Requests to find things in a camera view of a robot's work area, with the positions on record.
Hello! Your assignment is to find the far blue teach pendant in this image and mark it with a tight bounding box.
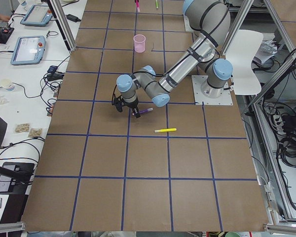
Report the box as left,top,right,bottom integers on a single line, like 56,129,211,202
20,5,52,27

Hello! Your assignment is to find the pink pen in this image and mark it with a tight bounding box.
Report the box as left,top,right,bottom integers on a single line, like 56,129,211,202
135,0,140,13

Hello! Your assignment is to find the purple pen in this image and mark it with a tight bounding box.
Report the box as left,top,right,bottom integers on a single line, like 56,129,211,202
140,108,153,114

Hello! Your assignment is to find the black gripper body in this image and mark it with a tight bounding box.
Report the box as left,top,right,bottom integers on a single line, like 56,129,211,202
124,97,138,110

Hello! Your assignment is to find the near blue teach pendant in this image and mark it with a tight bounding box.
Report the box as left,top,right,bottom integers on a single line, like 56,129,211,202
10,36,45,66

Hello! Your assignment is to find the snack bag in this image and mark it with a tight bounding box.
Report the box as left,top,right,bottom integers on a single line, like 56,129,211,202
14,123,31,133
28,128,43,138

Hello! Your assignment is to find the black monitor stand base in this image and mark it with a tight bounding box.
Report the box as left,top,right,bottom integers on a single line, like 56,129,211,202
0,162,35,195

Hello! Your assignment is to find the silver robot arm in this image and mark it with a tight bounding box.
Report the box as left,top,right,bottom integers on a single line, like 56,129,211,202
111,0,233,118

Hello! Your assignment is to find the white plastic chair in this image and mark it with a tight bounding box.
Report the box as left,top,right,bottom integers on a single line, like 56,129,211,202
225,30,263,95

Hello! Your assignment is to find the yellow pen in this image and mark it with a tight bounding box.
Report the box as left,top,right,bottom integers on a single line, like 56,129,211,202
154,128,177,133

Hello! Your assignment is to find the blue teach pendant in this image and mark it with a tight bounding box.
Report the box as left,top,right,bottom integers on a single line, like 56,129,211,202
20,5,52,27
10,36,45,66

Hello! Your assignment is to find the black power adapter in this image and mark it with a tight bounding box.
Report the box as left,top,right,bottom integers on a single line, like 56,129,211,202
66,14,81,22

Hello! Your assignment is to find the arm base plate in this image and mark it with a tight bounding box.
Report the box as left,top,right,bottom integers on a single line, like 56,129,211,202
191,75,233,106
183,15,194,33

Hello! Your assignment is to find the pink mesh cup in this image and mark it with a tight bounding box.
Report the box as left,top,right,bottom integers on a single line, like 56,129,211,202
133,34,146,53

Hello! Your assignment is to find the small blue black adapter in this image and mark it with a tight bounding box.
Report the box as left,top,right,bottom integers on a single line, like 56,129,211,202
47,65,58,74

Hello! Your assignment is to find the aluminium frame post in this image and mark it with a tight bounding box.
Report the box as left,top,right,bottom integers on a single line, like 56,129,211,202
47,0,76,52

